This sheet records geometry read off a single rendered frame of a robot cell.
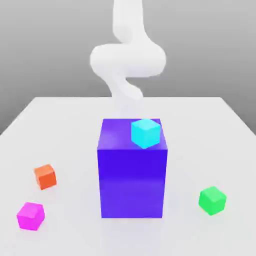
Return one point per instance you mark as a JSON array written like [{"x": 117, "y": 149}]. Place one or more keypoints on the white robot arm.
[{"x": 128, "y": 60}]

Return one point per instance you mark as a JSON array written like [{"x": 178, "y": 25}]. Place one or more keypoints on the small cyan cube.
[{"x": 145, "y": 133}]

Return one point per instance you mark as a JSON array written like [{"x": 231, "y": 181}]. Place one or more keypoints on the small orange cube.
[{"x": 45, "y": 177}]

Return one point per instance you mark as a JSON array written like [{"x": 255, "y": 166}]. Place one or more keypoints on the small green cube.
[{"x": 212, "y": 201}]

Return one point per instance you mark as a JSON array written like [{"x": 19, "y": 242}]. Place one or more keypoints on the small magenta cube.
[{"x": 30, "y": 217}]

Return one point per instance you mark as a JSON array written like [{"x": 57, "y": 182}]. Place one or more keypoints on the large purple box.
[{"x": 132, "y": 180}]

